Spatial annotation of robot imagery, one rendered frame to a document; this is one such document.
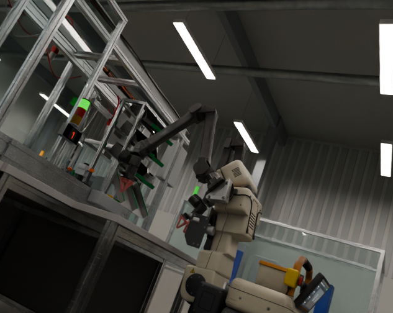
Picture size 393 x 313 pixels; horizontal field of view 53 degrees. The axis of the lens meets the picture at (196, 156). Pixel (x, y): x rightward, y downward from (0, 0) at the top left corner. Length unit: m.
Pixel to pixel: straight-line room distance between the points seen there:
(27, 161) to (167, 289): 4.77
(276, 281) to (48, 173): 1.07
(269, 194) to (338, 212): 1.85
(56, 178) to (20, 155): 0.22
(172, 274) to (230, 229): 4.30
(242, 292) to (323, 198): 9.17
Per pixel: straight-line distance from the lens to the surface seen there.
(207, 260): 1.94
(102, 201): 1.96
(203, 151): 2.01
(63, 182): 1.83
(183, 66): 8.86
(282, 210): 10.85
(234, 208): 1.94
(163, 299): 6.23
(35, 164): 1.70
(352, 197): 10.73
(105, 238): 1.65
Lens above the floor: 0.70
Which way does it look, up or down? 18 degrees up
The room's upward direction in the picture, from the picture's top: 22 degrees clockwise
